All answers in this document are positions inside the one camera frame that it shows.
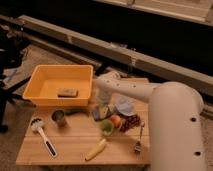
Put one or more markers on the metal fork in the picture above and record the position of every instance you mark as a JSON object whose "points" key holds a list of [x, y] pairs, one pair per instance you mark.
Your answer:
{"points": [[138, 145]]}

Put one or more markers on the yellow corn toy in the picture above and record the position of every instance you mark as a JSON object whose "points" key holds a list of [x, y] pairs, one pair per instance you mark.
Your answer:
{"points": [[95, 150]]}

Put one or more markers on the yellow plastic bin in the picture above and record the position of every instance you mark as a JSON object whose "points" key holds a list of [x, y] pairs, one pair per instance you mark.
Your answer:
{"points": [[46, 80]]}

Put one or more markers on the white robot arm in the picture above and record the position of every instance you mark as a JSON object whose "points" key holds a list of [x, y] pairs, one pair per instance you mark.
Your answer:
{"points": [[174, 109]]}

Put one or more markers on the green pear toy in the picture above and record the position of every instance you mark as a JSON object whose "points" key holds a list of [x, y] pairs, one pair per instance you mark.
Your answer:
{"points": [[107, 127]]}

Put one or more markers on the black tripod stand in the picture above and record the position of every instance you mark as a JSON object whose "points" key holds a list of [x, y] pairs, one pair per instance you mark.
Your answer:
{"points": [[11, 56]]}

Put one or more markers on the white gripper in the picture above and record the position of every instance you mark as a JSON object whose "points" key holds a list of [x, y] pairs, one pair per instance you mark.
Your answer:
{"points": [[103, 98]]}

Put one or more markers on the dark red grapes toy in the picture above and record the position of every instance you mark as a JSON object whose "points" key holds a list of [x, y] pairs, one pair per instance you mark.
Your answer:
{"points": [[130, 122]]}

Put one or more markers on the metal cup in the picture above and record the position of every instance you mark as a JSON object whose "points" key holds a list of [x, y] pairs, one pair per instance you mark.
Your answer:
{"points": [[58, 117]]}

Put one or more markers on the orange peach toy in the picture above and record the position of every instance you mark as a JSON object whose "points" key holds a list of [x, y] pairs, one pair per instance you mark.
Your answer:
{"points": [[116, 120]]}

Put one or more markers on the brown sponge in bin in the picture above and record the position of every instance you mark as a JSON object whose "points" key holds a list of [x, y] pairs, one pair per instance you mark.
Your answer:
{"points": [[66, 92]]}

